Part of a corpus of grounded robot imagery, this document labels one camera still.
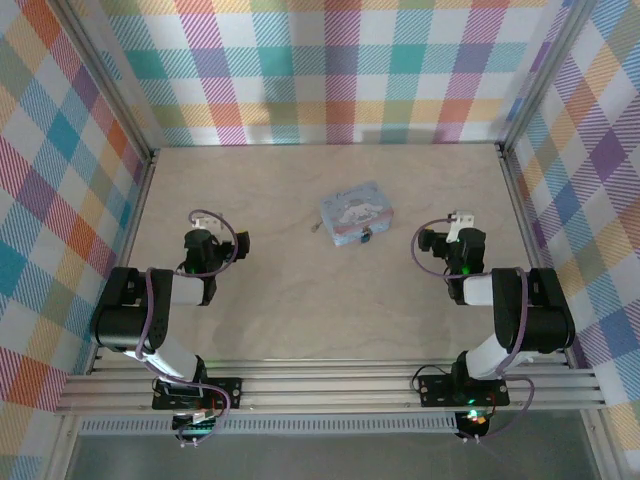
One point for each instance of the aluminium mounting rail beam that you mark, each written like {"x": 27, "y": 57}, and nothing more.
{"x": 325, "y": 392}

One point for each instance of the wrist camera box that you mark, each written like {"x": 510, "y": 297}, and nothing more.
{"x": 460, "y": 222}
{"x": 207, "y": 222}

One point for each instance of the aluminium frame leg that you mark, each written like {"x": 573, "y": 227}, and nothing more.
{"x": 62, "y": 450}
{"x": 597, "y": 450}

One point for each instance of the aluminium side rail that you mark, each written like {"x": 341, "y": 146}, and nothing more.
{"x": 134, "y": 225}
{"x": 525, "y": 225}

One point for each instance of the small padlock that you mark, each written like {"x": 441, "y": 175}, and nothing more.
{"x": 366, "y": 236}

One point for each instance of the aluminium frame post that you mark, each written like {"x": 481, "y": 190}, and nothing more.
{"x": 105, "y": 75}
{"x": 545, "y": 75}

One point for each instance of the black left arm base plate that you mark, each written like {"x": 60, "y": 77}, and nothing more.
{"x": 227, "y": 392}

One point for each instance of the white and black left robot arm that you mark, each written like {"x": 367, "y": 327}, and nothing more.
{"x": 125, "y": 310}

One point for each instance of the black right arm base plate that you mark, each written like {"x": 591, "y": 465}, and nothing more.
{"x": 435, "y": 392}

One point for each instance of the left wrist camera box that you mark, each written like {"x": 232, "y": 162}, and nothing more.
{"x": 207, "y": 222}

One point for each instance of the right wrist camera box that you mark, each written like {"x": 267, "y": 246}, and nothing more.
{"x": 460, "y": 222}

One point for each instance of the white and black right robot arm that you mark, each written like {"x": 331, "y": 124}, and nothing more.
{"x": 545, "y": 310}

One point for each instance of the red and green lit controller board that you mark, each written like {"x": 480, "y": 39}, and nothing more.
{"x": 475, "y": 419}

